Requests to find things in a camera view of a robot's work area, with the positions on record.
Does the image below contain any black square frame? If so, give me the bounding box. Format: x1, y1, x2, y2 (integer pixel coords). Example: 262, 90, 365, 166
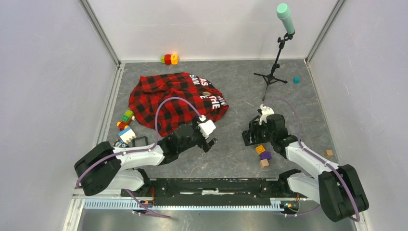
242, 128, 270, 146
131, 136, 149, 147

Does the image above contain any black tripod mic stand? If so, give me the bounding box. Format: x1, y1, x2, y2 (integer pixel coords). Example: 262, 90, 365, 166
253, 33, 294, 101

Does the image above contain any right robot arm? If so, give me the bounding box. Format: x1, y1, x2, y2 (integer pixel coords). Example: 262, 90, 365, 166
242, 114, 369, 222

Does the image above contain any white blue toy brick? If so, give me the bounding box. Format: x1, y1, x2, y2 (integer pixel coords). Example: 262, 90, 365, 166
118, 126, 137, 144

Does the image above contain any green toy brick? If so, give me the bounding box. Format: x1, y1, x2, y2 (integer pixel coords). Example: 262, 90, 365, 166
121, 110, 136, 123

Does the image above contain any small wooden cube right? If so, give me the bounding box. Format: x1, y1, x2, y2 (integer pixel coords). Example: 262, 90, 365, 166
324, 149, 334, 157

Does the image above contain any mint green microphone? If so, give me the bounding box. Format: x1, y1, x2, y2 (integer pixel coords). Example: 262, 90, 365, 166
276, 3, 295, 35

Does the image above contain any purple toy brick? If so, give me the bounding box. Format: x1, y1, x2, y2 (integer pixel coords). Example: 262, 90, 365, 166
259, 151, 272, 160

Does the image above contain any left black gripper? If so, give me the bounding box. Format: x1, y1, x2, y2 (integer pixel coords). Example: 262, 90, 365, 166
178, 115, 217, 154

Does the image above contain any teal small cube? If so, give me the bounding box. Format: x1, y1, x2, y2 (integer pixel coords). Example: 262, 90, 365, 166
293, 77, 300, 84

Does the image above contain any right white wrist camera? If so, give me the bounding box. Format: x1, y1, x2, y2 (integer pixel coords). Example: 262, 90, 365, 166
258, 104, 275, 125

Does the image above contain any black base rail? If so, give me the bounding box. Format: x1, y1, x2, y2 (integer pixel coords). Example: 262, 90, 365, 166
133, 178, 304, 206

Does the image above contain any yellow toy brick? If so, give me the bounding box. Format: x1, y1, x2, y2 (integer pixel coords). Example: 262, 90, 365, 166
255, 145, 266, 155

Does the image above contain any red cylinder block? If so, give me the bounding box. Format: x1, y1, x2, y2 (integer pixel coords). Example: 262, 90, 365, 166
163, 54, 171, 65

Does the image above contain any red black plaid shirt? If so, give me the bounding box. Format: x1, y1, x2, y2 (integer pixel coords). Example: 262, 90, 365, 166
128, 72, 229, 137

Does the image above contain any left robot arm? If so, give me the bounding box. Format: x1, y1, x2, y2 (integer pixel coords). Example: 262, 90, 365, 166
74, 120, 217, 196

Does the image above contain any orange red toy brick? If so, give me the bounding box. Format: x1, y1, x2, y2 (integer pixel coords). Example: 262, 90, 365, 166
116, 121, 128, 131

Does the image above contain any owl toy block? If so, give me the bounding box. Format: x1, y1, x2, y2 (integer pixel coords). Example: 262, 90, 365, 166
112, 139, 129, 148

